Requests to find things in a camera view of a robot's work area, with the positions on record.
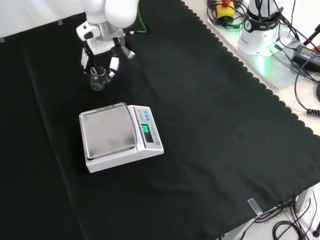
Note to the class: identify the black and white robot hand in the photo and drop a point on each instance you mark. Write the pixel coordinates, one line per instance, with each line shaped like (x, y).
(98, 47)

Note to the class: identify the small clear glass beaker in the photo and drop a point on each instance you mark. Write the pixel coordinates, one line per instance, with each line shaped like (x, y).
(97, 85)

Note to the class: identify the clear tape strip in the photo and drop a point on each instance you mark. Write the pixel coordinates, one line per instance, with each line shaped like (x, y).
(60, 22)
(255, 206)
(2, 40)

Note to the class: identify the white electronic balance steel pan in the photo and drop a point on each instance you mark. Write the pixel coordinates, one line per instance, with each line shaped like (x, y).
(112, 162)

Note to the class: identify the yellow stop button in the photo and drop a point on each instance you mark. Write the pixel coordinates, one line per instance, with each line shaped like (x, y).
(225, 11)

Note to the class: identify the black bench cloth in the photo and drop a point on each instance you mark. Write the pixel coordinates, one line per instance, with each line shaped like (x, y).
(212, 125)

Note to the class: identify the black power adapter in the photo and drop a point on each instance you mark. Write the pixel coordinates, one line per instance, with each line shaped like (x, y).
(307, 55)

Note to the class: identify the black tripod leg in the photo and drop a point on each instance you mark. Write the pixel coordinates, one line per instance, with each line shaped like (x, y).
(312, 35)

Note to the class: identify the white table leg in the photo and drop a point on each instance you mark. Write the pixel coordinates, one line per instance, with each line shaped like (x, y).
(303, 198)

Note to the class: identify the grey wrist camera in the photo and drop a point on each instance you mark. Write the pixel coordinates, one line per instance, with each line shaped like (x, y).
(128, 53)

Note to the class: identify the grey metal base plate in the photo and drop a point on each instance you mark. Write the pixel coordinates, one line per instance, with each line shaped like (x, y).
(275, 72)

